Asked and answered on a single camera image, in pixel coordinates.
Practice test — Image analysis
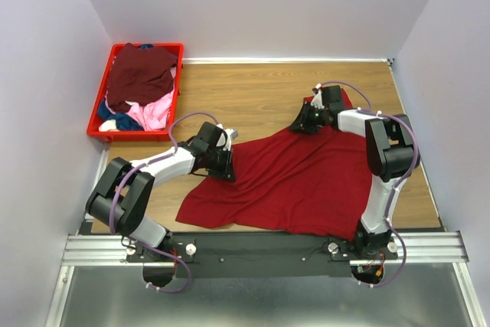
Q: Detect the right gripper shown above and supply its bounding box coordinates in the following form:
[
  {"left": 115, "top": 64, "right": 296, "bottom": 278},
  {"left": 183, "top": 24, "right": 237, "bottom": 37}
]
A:
[{"left": 286, "top": 102, "right": 328, "bottom": 136}]

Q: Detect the red t-shirt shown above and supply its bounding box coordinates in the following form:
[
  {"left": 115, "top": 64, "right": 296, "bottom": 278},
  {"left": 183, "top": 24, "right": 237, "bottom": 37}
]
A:
[{"left": 175, "top": 88, "right": 373, "bottom": 242}]

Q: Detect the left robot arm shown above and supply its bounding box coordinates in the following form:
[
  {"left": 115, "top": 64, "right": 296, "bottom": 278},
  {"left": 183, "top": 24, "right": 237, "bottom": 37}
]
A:
[{"left": 85, "top": 122, "right": 238, "bottom": 262}]

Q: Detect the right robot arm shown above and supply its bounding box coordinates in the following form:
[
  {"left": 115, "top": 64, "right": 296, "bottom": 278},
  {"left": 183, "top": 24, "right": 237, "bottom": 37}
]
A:
[{"left": 289, "top": 82, "right": 420, "bottom": 260}]

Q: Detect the pink t-shirt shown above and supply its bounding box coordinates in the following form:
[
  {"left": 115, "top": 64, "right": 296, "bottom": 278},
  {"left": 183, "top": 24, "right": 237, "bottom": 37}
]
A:
[{"left": 126, "top": 67, "right": 177, "bottom": 131}]

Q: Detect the white garment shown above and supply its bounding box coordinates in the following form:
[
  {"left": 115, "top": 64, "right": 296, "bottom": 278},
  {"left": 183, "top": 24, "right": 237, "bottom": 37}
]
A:
[{"left": 98, "top": 119, "right": 118, "bottom": 132}]

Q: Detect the maroon t-shirt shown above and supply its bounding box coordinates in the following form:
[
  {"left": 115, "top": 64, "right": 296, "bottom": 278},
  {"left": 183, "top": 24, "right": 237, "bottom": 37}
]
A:
[{"left": 106, "top": 43, "right": 178, "bottom": 113}]

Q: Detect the red plastic bin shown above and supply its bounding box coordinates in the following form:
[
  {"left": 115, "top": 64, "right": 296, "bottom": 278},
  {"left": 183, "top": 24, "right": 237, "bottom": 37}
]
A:
[{"left": 86, "top": 43, "right": 185, "bottom": 142}]

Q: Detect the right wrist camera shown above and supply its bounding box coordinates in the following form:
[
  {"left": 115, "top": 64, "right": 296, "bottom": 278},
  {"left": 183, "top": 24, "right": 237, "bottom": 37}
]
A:
[{"left": 311, "top": 83, "right": 325, "bottom": 110}]

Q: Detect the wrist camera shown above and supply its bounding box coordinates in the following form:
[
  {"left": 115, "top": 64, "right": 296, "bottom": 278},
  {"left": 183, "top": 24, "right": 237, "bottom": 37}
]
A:
[
  {"left": 217, "top": 124, "right": 238, "bottom": 151},
  {"left": 311, "top": 83, "right": 325, "bottom": 110}
]

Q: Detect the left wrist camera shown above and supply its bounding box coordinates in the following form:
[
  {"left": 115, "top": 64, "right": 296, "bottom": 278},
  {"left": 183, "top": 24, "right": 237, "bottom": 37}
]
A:
[{"left": 217, "top": 124, "right": 238, "bottom": 151}]

